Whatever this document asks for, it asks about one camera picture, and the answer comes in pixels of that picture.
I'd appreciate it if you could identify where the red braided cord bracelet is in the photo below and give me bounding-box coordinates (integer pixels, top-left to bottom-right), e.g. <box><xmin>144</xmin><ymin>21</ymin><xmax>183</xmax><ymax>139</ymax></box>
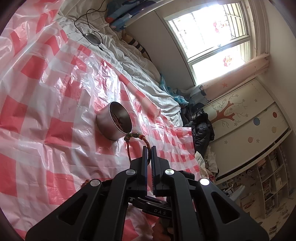
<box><xmin>123</xmin><ymin>131</ymin><xmax>153</xmax><ymax>167</ymax></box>

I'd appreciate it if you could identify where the bookshelf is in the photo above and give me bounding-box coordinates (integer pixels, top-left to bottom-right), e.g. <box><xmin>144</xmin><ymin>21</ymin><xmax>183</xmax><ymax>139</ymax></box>
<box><xmin>217</xmin><ymin>138</ymin><xmax>295</xmax><ymax>232</ymax></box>

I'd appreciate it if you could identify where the round silver metal tin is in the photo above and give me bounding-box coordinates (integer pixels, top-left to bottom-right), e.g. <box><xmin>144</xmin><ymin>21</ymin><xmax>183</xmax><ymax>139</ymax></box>
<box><xmin>96</xmin><ymin>101</ymin><xmax>132</xmax><ymax>141</ymax></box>

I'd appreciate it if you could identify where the black jacket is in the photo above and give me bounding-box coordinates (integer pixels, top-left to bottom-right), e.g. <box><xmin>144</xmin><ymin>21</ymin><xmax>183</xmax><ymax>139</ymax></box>
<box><xmin>181</xmin><ymin>103</ymin><xmax>215</xmax><ymax>158</ymax></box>

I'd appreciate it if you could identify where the white wardrobe with tree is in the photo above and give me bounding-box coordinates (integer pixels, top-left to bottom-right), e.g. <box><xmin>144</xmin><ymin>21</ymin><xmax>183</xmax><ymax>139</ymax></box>
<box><xmin>203</xmin><ymin>79</ymin><xmax>290</xmax><ymax>181</ymax></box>

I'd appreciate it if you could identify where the red white checkered plastic sheet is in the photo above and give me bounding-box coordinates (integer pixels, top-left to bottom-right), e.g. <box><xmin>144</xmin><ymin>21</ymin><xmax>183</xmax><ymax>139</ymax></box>
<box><xmin>1</xmin><ymin>1</ymin><xmax>200</xmax><ymax>237</ymax></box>

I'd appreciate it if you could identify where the light blue plastic bag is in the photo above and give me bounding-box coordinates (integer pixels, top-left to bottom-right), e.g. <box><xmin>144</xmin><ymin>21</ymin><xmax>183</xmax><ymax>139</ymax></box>
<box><xmin>159</xmin><ymin>75</ymin><xmax>189</xmax><ymax>108</ymax></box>

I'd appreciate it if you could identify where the pink star curtain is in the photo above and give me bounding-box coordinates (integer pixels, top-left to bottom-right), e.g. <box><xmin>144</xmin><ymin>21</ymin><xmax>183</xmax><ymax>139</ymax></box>
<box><xmin>198</xmin><ymin>53</ymin><xmax>270</xmax><ymax>105</ymax></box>

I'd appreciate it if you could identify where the window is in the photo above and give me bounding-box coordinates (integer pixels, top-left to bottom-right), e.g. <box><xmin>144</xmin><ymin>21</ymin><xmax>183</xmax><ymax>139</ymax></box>
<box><xmin>162</xmin><ymin>0</ymin><xmax>255</xmax><ymax>86</ymax></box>

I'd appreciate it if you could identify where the round grey charger puck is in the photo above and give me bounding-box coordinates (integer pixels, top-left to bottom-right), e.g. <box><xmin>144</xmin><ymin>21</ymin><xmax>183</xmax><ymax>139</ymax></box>
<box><xmin>84</xmin><ymin>33</ymin><xmax>101</xmax><ymax>46</ymax></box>

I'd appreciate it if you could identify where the striped pillow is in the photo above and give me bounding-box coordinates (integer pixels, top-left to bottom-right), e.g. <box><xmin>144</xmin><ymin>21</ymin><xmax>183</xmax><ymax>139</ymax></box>
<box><xmin>121</xmin><ymin>30</ymin><xmax>151</xmax><ymax>61</ymax></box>

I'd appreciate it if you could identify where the white grid bedsheet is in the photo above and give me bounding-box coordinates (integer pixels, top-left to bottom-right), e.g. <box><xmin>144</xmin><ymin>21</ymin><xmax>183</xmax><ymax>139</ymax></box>
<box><xmin>56</xmin><ymin>1</ymin><xmax>183</xmax><ymax>127</ymax></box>

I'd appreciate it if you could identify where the black charging cable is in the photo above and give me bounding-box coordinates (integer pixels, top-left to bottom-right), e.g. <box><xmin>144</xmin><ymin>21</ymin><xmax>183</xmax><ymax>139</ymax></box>
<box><xmin>74</xmin><ymin>0</ymin><xmax>108</xmax><ymax>52</ymax></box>

